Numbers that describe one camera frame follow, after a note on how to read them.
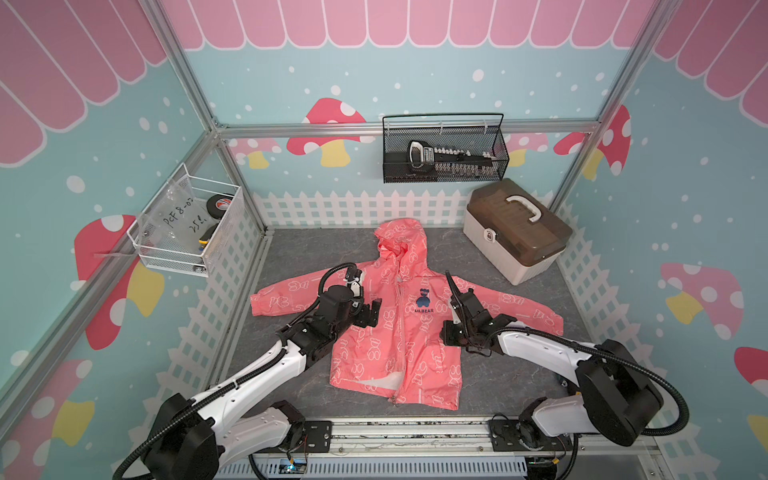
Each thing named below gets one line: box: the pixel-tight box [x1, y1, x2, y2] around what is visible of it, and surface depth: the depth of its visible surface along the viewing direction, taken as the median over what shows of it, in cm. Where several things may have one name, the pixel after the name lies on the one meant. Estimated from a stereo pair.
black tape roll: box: [206, 194, 233, 220], surface depth 82 cm
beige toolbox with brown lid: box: [462, 178, 573, 285], surface depth 100 cm
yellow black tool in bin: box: [198, 222, 219, 250], surface depth 66 cm
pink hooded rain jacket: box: [250, 219, 564, 410], surface depth 89 cm
